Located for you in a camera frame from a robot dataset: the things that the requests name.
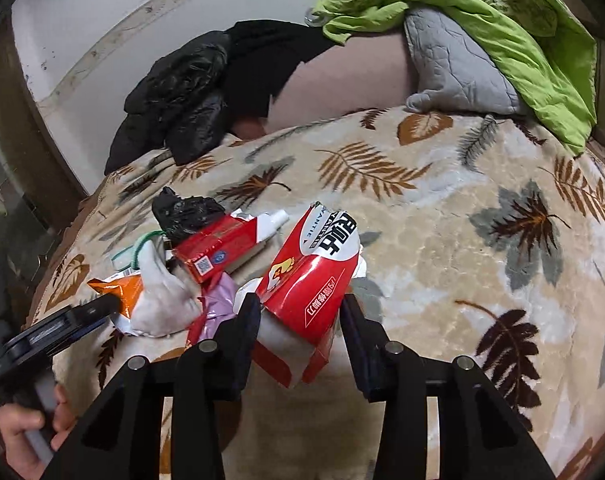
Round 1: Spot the green string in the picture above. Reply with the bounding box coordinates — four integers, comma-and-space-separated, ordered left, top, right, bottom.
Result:
111, 230, 166, 273

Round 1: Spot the green quilt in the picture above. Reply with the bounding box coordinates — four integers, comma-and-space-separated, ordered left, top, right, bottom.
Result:
310, 0, 598, 156

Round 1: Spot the black cloth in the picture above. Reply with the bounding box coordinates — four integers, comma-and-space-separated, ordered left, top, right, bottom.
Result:
222, 20, 338, 121

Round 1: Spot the person's left hand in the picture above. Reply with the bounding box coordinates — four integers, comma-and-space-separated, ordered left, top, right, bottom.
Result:
0, 385, 76, 478

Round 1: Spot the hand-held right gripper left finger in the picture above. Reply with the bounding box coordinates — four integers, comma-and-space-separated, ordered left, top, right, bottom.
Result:
45, 292, 262, 480

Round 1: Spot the pink plastic bag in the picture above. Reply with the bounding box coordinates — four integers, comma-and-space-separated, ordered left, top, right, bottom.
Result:
187, 272, 240, 346

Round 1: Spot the grey quilted pillow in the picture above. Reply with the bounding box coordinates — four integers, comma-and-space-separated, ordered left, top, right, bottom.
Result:
404, 7, 528, 116

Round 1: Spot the white toothpaste tube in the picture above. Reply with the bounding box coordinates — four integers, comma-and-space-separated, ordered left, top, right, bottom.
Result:
232, 208, 289, 241

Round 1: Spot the crumpled black plastic bag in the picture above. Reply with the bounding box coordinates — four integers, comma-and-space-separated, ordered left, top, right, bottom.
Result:
151, 186, 228, 243

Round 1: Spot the leaf print beige blanket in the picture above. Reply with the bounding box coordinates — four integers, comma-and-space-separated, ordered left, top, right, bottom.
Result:
30, 105, 605, 480

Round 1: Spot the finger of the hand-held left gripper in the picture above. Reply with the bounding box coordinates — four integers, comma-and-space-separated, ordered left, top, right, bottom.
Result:
62, 294, 120, 332

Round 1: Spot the orange snack packet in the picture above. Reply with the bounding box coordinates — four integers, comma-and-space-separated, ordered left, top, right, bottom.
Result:
86, 272, 148, 333

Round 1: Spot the red and white paper box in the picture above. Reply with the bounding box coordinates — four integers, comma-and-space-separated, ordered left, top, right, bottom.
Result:
255, 202, 366, 388

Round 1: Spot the black puffer jacket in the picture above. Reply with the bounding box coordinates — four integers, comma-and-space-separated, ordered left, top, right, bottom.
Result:
104, 30, 233, 176

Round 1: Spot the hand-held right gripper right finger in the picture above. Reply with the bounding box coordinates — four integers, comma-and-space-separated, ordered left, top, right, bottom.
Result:
340, 294, 558, 480

